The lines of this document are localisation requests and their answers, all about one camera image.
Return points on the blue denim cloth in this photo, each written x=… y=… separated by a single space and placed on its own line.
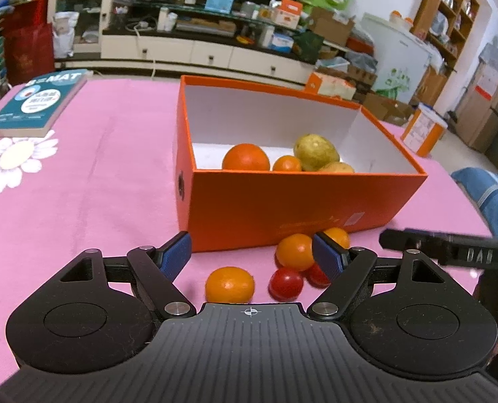
x=484 y=201

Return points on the grey tall cabinet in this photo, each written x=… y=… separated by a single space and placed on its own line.
x=494 y=75

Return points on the white glass-door cabinet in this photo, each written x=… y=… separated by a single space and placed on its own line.
x=81 y=8

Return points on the orange cardboard box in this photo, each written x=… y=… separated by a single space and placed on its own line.
x=253 y=210

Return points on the large orange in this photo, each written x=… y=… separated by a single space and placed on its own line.
x=246 y=157

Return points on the wooden shelf unit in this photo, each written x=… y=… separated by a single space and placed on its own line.
x=425 y=8

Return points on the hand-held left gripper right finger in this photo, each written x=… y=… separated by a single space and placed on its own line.
x=326 y=257

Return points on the white plastic bag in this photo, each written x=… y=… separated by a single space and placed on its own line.
x=66 y=31

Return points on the brown cardboard box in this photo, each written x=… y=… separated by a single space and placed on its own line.
x=482 y=119
x=331 y=25
x=385 y=107

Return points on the dark green box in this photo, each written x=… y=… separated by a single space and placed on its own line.
x=310 y=46

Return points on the small orange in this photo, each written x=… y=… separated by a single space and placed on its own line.
x=294 y=252
x=287 y=163
x=229 y=285
x=339 y=237

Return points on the white television stand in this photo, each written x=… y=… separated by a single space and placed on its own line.
x=169 y=52

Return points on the stack of flat books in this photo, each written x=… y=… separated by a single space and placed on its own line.
x=205 y=26

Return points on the yellow pear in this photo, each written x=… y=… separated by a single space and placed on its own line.
x=337 y=168

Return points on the white and orange container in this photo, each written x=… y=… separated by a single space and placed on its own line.
x=423 y=130

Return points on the pink tablecloth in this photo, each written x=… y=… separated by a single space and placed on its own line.
x=106 y=176

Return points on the white small refrigerator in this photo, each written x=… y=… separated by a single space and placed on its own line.
x=400 y=58

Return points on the red tomato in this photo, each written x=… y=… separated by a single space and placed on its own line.
x=286 y=284
x=316 y=275

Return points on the orange and white small box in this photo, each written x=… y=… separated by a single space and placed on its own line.
x=287 y=13

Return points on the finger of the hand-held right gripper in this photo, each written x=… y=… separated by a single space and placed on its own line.
x=463 y=252

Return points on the teal paperback book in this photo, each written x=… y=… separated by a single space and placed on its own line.
x=34 y=100

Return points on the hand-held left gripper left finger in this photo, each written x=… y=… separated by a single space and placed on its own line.
x=175 y=257

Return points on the speckled green pear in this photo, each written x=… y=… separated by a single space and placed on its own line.
x=316 y=151

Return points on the blue tissue pack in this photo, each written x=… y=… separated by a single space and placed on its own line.
x=282 y=42

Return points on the orange and white floor carton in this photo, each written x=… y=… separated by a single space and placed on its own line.
x=331 y=86

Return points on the red gift bag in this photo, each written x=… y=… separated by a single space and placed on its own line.
x=28 y=56
x=22 y=12

